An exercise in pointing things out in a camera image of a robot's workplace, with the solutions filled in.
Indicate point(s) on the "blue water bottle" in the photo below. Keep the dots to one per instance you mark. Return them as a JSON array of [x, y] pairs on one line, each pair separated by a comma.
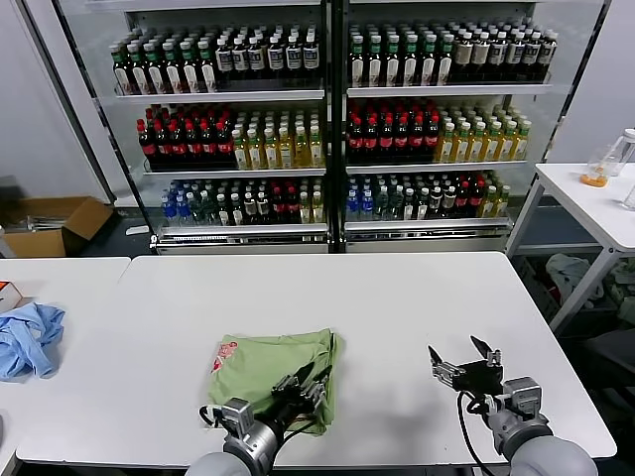
[[182, 210], [352, 208], [167, 210], [367, 208]]

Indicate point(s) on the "glass beaker with orange liquid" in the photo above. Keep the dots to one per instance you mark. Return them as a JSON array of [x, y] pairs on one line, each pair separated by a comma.
[[594, 181]]

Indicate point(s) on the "black chair seat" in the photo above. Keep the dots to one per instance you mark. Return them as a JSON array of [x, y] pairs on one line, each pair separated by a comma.
[[615, 357]]

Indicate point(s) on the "grey metal parts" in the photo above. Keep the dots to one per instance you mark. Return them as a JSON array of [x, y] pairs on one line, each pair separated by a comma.
[[44, 224]]

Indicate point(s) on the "red cap cola bottle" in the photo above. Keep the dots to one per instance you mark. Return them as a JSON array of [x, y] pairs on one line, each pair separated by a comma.
[[463, 201], [431, 141], [210, 147], [402, 144], [293, 210], [178, 148], [387, 144], [417, 143], [371, 144], [194, 148], [225, 146], [163, 149], [147, 149], [356, 144], [477, 198], [279, 210]]

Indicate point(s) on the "orange and white box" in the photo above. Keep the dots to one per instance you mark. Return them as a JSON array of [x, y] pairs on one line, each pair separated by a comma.
[[7, 297]]

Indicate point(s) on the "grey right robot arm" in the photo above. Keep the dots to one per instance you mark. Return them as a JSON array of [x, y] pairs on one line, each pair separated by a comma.
[[546, 451]]

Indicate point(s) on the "white metal cooler shelf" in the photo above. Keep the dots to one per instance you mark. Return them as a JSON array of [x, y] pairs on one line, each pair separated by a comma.
[[238, 173], [436, 167], [426, 224], [243, 229], [446, 91], [223, 96]]

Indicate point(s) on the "white side table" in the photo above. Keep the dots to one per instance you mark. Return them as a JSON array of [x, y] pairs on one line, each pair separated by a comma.
[[585, 198]]

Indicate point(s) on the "clear drinking glass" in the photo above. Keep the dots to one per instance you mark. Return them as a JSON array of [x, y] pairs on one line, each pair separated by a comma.
[[630, 198]]

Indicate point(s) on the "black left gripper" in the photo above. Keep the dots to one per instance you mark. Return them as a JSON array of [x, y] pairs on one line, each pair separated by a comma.
[[295, 407]]

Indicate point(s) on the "white cap dark label bottle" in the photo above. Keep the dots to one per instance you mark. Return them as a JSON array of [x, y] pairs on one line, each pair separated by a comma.
[[240, 62], [293, 59], [249, 208], [257, 60], [224, 62], [237, 215], [422, 208], [311, 58], [276, 59], [436, 201], [263, 208], [449, 198]]

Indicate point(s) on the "yellow tea bottle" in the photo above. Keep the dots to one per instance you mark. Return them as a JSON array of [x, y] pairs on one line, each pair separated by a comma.
[[506, 148], [502, 204], [316, 153], [304, 213], [491, 149], [520, 147], [476, 149], [287, 154], [318, 212], [255, 154], [271, 154], [302, 153], [240, 154], [489, 205], [462, 149], [446, 149]]

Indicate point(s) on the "clear bottle white cap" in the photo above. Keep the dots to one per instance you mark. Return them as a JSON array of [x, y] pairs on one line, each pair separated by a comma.
[[622, 154]]

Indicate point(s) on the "grey flat device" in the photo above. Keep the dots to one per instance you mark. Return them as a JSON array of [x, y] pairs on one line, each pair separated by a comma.
[[1, 429]]

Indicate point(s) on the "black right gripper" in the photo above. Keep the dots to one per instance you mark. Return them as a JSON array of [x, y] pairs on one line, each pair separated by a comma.
[[478, 378]]

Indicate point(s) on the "small white floor object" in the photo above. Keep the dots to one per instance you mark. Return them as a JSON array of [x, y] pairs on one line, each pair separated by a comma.
[[136, 230]]

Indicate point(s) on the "white cap beige label bottle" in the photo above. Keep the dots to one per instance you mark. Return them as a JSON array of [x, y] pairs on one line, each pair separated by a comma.
[[464, 54], [532, 53], [480, 54], [515, 54], [547, 53], [497, 54]]

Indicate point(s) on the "crumpled light blue shirt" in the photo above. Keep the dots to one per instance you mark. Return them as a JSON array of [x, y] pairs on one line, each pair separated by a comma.
[[30, 342]]

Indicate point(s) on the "open cardboard box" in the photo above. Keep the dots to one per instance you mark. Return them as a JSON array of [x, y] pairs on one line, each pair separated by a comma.
[[84, 218]]

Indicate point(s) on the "grey-green cloth pile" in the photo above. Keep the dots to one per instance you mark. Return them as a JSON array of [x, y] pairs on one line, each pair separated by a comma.
[[565, 270]]

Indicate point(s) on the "light green t-shirt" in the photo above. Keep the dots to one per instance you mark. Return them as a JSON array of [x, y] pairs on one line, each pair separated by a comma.
[[258, 362]]

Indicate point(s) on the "black plastic crate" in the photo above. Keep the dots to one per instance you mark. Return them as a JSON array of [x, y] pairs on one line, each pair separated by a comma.
[[536, 287]]

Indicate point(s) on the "beverage cooler cabinet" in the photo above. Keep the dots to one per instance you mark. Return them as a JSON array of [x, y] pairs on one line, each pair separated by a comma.
[[426, 243], [243, 243]]

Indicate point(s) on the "dark green cloth pile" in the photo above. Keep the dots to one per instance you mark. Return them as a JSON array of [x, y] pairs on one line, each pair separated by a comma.
[[625, 285]]

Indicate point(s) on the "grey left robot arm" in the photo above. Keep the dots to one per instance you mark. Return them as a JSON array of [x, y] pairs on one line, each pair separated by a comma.
[[248, 446]]

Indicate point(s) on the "clear water bottle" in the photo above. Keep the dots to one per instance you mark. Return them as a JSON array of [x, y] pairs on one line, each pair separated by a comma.
[[396, 204], [210, 212], [382, 205], [197, 212]]

